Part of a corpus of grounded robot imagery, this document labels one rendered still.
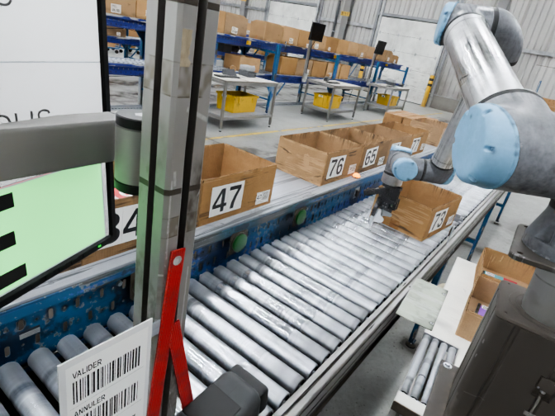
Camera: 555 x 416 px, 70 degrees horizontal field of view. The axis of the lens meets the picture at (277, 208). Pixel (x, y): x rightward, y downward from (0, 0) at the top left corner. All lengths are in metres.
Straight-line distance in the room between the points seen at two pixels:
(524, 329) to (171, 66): 0.82
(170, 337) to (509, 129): 0.61
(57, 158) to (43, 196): 0.04
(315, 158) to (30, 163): 1.62
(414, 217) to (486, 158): 1.23
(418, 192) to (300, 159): 0.75
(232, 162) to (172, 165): 1.38
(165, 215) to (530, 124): 0.62
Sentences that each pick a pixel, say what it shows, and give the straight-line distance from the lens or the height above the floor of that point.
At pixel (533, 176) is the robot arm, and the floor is 1.36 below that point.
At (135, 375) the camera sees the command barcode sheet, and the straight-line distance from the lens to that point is 0.43.
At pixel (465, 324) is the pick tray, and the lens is 1.40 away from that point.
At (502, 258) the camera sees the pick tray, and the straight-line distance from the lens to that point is 1.92.
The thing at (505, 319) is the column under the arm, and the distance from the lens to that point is 0.94.
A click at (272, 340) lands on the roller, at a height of 0.75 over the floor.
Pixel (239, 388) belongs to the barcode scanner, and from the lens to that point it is 0.55.
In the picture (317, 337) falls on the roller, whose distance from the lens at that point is 1.20.
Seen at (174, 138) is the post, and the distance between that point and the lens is 0.32.
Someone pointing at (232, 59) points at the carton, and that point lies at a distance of 7.79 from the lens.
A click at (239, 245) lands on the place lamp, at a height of 0.81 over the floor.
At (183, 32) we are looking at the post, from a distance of 0.31.
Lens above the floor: 1.50
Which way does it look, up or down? 23 degrees down
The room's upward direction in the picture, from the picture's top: 11 degrees clockwise
